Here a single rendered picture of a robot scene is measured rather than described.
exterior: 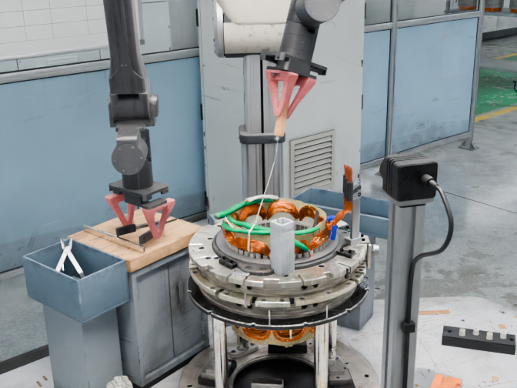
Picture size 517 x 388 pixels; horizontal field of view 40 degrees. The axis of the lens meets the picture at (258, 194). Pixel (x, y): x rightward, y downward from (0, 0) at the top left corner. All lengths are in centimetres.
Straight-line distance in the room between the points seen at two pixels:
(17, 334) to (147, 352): 194
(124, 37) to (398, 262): 65
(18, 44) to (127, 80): 211
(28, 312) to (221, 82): 145
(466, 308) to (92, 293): 90
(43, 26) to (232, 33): 187
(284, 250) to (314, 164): 268
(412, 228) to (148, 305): 74
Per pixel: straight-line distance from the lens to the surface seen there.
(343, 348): 153
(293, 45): 119
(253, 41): 161
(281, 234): 112
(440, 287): 358
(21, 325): 340
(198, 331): 153
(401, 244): 76
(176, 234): 141
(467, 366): 155
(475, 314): 174
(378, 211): 159
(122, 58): 124
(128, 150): 123
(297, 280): 114
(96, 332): 136
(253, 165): 170
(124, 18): 121
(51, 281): 133
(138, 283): 136
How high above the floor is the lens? 161
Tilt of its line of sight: 20 degrees down
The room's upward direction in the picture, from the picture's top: 1 degrees counter-clockwise
